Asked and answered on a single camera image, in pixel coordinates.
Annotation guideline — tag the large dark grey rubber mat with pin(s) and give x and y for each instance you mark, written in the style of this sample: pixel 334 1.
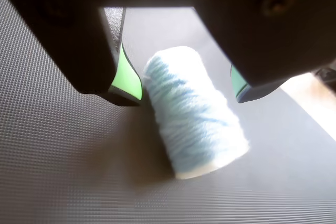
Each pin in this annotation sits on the large dark grey rubber mat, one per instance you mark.
pixel 52 161

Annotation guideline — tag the blue white yarn-wrapped block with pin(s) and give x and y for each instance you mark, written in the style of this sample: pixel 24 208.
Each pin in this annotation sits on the blue white yarn-wrapped block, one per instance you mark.
pixel 194 113

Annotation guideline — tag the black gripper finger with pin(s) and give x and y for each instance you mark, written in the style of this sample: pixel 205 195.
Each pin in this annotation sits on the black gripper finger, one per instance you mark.
pixel 65 37
pixel 262 37

